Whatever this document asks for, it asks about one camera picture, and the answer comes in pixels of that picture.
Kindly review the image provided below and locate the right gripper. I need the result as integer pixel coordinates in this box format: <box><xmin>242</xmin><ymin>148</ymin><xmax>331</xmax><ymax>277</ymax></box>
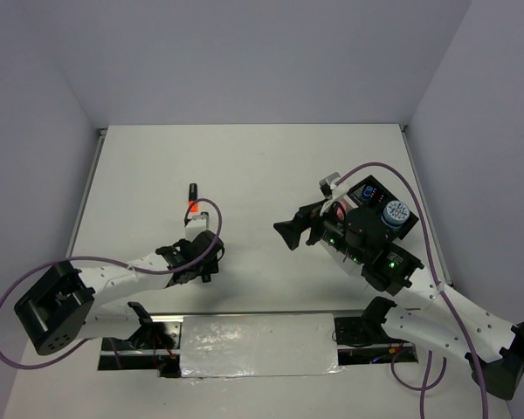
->
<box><xmin>272</xmin><ymin>195</ymin><xmax>366</xmax><ymax>264</ymax></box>

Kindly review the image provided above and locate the orange highlighter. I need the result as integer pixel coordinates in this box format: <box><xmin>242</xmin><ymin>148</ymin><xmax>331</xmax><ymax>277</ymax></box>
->
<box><xmin>188</xmin><ymin>183</ymin><xmax>198</xmax><ymax>214</ymax></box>

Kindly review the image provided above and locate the small blue-capped bottle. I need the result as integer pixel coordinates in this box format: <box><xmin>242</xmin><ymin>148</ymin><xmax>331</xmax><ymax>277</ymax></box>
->
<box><xmin>362</xmin><ymin>185</ymin><xmax>375</xmax><ymax>200</ymax></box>

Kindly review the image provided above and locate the pink-capped pen tube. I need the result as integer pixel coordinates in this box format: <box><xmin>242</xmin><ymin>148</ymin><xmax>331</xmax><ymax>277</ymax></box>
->
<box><xmin>331</xmin><ymin>201</ymin><xmax>350</xmax><ymax>220</ymax></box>

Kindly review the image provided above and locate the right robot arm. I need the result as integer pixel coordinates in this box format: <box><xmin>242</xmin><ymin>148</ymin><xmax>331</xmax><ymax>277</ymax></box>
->
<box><xmin>273</xmin><ymin>202</ymin><xmax>524</xmax><ymax>401</ymax></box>

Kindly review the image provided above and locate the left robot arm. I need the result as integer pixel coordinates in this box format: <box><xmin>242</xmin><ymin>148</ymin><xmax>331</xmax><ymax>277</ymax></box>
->
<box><xmin>14</xmin><ymin>230</ymin><xmax>224</xmax><ymax>356</ymax></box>

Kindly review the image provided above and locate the white compartment organizer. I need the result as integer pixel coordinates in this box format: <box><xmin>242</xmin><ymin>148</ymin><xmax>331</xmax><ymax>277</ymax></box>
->
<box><xmin>321</xmin><ymin>200</ymin><xmax>362</xmax><ymax>278</ymax></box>

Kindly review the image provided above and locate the silver taped panel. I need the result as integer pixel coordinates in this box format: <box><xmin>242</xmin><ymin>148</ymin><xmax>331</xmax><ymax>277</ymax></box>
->
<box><xmin>180</xmin><ymin>313</ymin><xmax>340</xmax><ymax>378</ymax></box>

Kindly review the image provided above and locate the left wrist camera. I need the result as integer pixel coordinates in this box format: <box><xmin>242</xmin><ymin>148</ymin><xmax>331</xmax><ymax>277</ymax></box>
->
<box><xmin>184</xmin><ymin>211</ymin><xmax>210</xmax><ymax>241</ymax></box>

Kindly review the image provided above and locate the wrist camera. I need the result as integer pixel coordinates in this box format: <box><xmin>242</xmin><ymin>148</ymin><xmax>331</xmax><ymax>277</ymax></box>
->
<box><xmin>184</xmin><ymin>211</ymin><xmax>210</xmax><ymax>241</ymax></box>
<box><xmin>319</xmin><ymin>172</ymin><xmax>349</xmax><ymax>216</ymax></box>

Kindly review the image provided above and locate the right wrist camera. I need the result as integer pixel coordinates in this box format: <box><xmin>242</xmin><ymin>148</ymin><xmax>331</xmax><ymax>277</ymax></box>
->
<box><xmin>319</xmin><ymin>172</ymin><xmax>349</xmax><ymax>216</ymax></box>

